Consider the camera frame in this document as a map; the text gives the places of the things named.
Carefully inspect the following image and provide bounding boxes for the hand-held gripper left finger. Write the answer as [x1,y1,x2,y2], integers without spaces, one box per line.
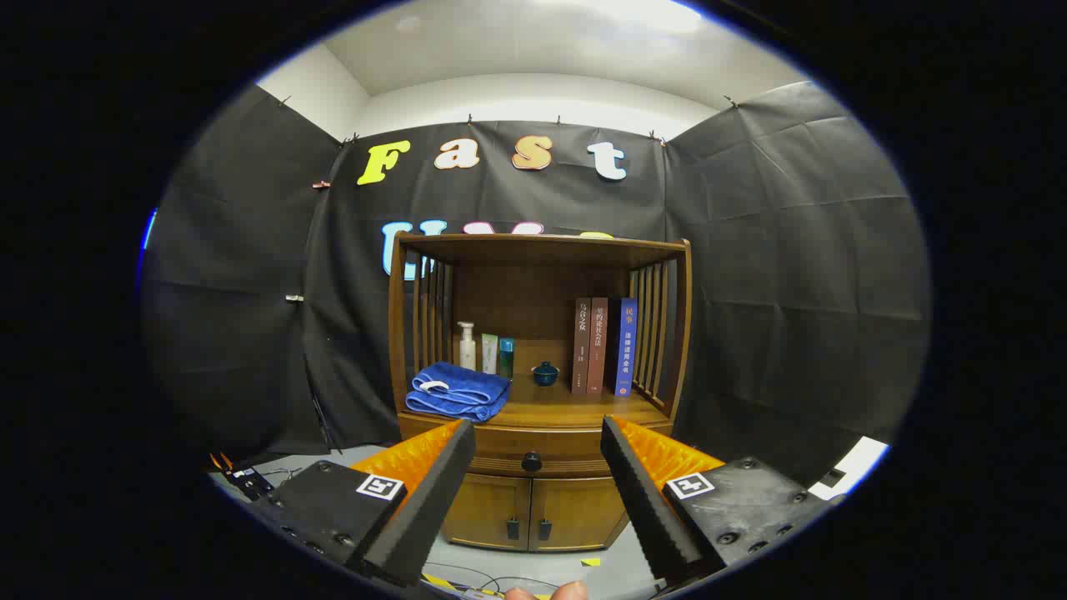
[250,418,477,587]

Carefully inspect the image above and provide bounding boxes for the wooden countertop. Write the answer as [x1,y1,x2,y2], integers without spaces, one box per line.
[406,372,672,430]

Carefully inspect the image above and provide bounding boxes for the reddish brown book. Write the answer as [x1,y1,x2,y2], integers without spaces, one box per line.
[588,297,609,394]

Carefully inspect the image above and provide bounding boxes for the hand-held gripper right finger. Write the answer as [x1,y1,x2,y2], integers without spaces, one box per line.
[600,416,844,584]

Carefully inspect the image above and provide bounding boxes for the wooden drawer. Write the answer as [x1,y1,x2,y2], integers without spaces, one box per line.
[398,415,674,480]

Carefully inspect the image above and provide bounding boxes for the dark brown book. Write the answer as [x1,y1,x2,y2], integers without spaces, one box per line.
[572,297,592,395]

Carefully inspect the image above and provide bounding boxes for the folded blue towel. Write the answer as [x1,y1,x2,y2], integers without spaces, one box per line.
[405,362,512,423]

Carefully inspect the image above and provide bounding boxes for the white slotted box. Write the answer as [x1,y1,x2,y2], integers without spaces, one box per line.
[807,436,890,502]

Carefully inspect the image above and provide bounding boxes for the thin black floor cable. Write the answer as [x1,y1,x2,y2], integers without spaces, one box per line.
[421,562,568,594]

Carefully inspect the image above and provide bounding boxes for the wooden cabinet door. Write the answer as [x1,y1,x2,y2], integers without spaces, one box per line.
[442,473,532,551]
[528,477,628,553]

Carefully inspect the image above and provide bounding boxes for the blue book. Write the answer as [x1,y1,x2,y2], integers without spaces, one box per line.
[606,298,639,397]

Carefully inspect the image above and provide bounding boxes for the black floor device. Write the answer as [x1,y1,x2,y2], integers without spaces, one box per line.
[229,465,274,501]

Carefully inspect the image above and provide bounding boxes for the wooden cabinet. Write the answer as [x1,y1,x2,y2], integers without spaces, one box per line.
[388,233,693,553]

